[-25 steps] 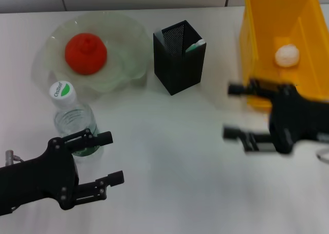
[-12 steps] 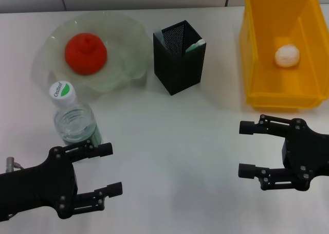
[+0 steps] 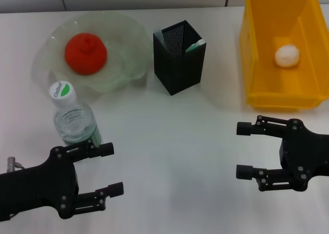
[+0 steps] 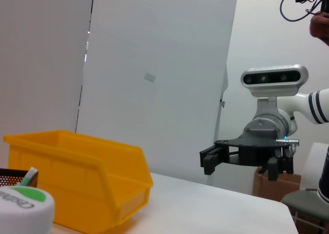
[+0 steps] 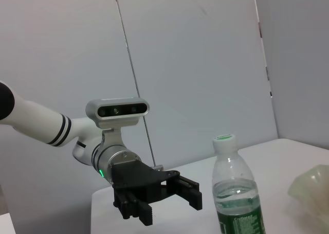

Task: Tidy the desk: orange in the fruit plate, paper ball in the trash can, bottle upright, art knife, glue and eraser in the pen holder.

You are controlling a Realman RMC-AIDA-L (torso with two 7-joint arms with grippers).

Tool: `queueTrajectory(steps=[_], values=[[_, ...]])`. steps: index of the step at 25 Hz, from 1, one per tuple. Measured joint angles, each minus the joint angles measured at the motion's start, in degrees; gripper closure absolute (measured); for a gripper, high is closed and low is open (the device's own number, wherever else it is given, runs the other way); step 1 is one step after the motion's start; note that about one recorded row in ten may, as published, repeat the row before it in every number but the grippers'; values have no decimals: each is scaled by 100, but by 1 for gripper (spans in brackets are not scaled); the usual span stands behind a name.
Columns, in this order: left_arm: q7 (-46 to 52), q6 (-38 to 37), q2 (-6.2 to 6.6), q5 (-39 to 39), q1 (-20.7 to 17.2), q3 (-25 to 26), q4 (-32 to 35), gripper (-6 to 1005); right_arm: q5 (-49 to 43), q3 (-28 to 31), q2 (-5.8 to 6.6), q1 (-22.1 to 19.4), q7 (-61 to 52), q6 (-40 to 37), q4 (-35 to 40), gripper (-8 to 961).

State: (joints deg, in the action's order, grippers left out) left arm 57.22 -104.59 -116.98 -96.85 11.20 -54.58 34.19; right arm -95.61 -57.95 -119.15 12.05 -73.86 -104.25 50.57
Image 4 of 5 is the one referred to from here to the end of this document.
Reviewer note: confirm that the person's hand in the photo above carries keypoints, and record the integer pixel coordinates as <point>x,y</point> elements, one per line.
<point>321,25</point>

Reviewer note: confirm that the green utility knife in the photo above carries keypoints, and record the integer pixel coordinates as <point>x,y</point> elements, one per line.
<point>28,177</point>

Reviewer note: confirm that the grey seat chair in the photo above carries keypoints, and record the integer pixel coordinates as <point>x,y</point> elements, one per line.
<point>303,200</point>

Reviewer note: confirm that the yellow plastic bin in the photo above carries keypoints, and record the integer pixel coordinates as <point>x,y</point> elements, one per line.
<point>77,180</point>

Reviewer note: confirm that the black mesh pen holder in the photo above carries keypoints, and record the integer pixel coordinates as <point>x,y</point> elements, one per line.
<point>11,178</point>

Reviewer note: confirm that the white partition panel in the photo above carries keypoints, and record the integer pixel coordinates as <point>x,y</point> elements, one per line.
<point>154,115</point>

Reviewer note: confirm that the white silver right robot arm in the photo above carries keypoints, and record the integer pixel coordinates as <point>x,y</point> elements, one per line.
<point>318,105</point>

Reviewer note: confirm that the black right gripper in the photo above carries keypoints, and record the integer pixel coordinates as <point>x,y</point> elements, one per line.
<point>253,154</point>

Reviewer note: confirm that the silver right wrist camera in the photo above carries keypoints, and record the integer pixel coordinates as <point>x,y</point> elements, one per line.
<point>272,79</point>

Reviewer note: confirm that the grey tape piece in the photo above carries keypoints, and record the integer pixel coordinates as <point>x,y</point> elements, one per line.
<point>149,77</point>

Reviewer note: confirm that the clear green-label water bottle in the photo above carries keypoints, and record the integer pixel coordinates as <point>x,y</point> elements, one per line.
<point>23,208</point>

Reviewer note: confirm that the brown cardboard box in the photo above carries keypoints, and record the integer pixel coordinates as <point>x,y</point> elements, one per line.
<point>262,187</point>

